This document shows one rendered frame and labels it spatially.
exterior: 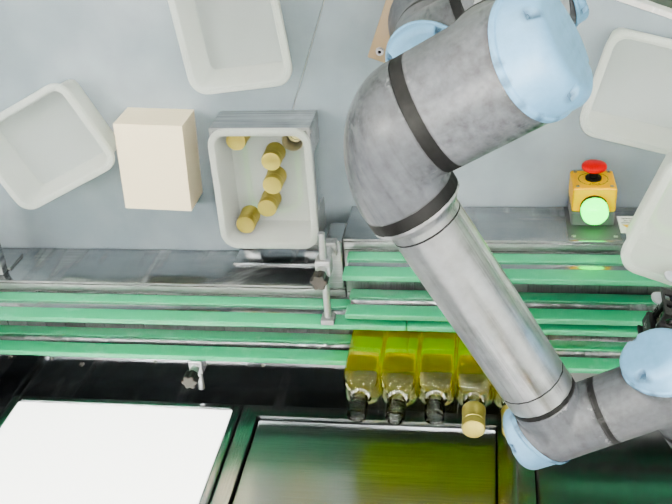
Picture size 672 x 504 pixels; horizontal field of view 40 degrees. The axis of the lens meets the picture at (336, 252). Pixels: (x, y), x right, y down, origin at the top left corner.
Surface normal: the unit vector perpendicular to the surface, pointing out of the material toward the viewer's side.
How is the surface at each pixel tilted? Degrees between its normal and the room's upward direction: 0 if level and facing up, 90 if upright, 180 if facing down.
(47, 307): 90
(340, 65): 0
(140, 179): 0
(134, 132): 0
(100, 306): 90
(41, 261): 90
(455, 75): 31
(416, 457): 90
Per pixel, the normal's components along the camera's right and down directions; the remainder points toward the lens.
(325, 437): -0.07, -0.87
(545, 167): -0.14, 0.50
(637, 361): -0.55, -0.72
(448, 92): -0.36, 0.15
